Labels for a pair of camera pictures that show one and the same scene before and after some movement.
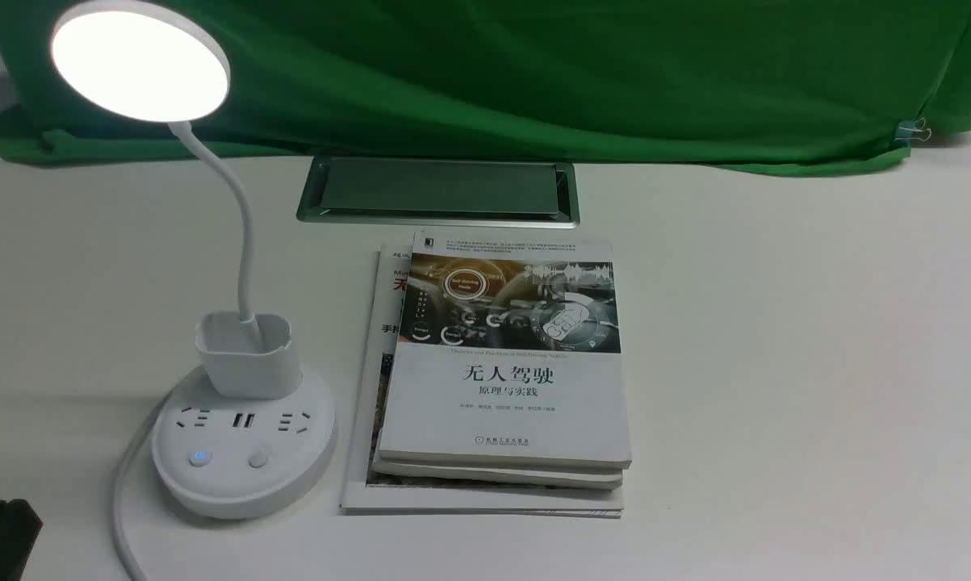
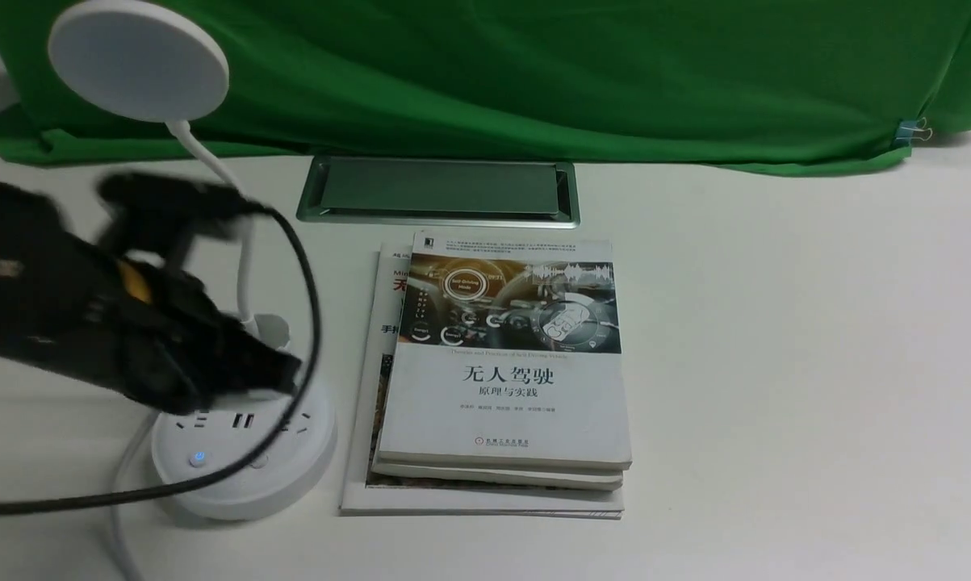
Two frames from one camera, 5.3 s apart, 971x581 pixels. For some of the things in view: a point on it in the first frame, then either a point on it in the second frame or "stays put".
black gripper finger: [2, 537] to [157, 334]
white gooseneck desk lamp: [249, 433] stays put
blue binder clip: [910, 130] stays put
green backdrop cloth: [747, 85] stays put
